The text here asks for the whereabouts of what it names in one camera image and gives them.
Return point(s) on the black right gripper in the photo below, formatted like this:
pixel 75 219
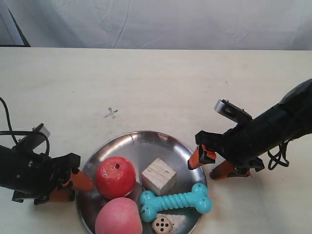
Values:
pixel 242 146

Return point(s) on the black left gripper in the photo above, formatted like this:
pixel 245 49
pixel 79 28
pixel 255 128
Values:
pixel 40 177

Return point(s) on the large round metal plate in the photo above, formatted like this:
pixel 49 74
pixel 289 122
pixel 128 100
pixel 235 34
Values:
pixel 142 148

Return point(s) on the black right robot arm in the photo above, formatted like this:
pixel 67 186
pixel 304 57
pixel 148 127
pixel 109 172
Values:
pixel 298 104

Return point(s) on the teal rubber bone toy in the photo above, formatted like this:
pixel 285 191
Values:
pixel 151 204

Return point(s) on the red toy apple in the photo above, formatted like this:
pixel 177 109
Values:
pixel 115 177

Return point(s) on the wooden cube block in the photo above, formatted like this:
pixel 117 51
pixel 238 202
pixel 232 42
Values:
pixel 158 177

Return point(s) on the pink toy peach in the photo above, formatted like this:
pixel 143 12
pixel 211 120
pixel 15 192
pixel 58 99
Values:
pixel 119 216

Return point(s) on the small wooden die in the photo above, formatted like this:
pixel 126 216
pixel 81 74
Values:
pixel 162 225

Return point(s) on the white backdrop cloth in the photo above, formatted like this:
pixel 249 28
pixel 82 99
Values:
pixel 158 24

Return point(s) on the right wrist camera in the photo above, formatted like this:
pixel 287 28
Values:
pixel 232 112

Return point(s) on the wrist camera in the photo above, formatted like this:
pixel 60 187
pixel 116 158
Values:
pixel 232 112
pixel 32 139

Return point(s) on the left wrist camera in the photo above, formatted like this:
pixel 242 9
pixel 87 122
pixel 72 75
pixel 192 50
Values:
pixel 32 139

